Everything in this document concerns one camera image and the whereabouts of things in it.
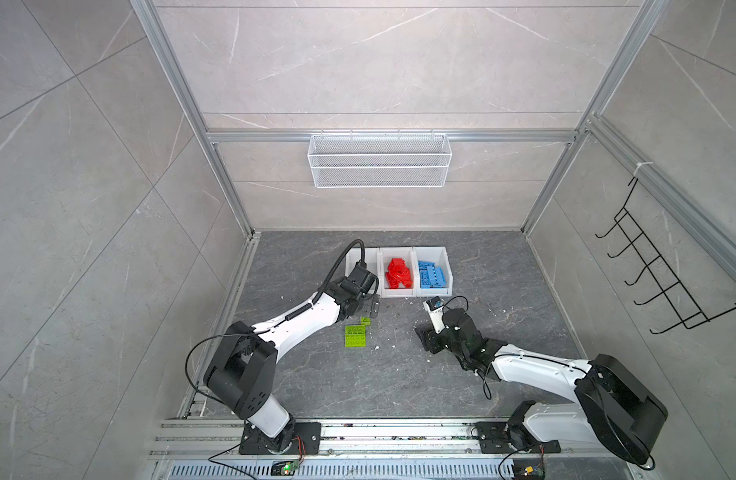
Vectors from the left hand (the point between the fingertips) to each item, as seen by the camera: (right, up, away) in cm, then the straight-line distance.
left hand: (360, 295), depth 89 cm
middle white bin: (+9, +12, +16) cm, 22 cm away
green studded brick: (-2, -15, +1) cm, 15 cm away
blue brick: (+24, +5, +12) cm, 27 cm away
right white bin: (+24, +13, +19) cm, 33 cm away
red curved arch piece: (+12, +6, +11) cm, 18 cm away
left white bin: (+4, +10, +13) cm, 17 cm away
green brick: (+1, -9, +6) cm, 10 cm away
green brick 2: (-2, -12, +1) cm, 12 cm away
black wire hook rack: (+69, +5, -25) cm, 74 cm away
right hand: (+19, -8, 0) cm, 21 cm away
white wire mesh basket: (+6, +45, +12) cm, 47 cm away
